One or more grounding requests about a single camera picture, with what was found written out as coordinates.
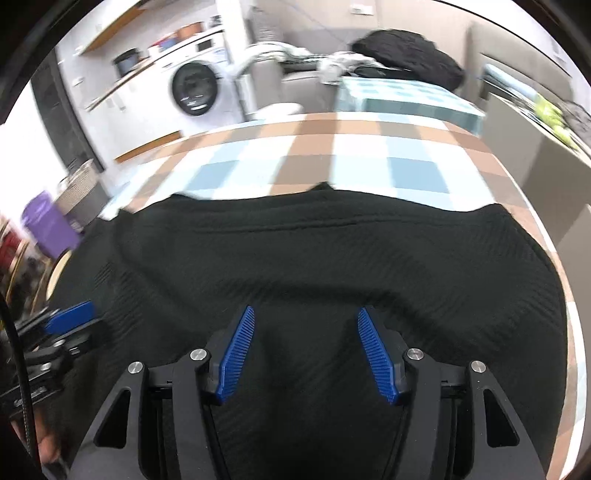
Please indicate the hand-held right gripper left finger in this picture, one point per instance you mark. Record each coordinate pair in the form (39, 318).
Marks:
(236, 355)

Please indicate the orange pot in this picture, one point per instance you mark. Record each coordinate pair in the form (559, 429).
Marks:
(190, 30)

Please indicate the teal checkered tablecloth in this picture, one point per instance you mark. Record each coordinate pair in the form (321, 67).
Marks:
(406, 97)

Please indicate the white shirt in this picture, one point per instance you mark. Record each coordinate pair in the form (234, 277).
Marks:
(339, 67)

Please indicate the light grey blanket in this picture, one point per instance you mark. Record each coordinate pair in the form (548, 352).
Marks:
(263, 55)

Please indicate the grey sofa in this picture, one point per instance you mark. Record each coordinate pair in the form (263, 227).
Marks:
(300, 87)

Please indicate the black knitted sweater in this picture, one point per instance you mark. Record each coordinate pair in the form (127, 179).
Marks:
(300, 258)

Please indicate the white round stool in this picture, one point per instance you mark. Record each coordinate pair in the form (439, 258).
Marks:
(277, 111)

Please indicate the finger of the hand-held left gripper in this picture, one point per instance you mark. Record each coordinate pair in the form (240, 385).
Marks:
(69, 318)
(85, 339)

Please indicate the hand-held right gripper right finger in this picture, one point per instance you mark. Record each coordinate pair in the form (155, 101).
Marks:
(381, 355)

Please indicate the grey nightstand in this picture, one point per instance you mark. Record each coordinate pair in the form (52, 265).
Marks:
(521, 157)

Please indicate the shoe rack with shoes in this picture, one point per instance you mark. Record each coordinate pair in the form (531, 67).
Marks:
(14, 258)

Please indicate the wooden kitchen counter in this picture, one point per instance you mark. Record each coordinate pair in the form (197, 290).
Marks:
(120, 83)

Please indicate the beige padded headboard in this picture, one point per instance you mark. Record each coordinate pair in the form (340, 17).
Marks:
(508, 41)

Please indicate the dark cooking pot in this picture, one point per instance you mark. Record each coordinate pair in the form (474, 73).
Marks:
(125, 62)

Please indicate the brown blue checkered tablecloth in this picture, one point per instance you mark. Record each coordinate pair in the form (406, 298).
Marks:
(360, 152)

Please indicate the white wall cabinets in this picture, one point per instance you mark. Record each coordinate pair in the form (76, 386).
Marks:
(115, 27)

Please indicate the white wall socket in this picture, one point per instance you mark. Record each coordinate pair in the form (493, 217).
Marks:
(361, 9)

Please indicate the person's left hand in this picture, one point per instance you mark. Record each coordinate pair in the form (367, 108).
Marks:
(46, 445)

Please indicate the white washing machine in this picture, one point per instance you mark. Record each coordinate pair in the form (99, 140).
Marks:
(194, 87)

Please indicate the woven laundry basket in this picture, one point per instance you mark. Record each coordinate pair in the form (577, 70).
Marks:
(81, 194)

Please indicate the grey side cabinet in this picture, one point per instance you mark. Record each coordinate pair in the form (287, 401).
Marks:
(575, 258)

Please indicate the black puffy jacket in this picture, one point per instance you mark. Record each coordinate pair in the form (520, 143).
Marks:
(406, 53)

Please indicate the purple plastic bag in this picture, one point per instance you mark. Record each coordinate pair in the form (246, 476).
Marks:
(46, 221)

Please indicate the dark door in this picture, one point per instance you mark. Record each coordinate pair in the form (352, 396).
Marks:
(60, 115)

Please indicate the green ceramic figurine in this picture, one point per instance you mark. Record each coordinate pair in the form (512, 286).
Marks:
(549, 110)

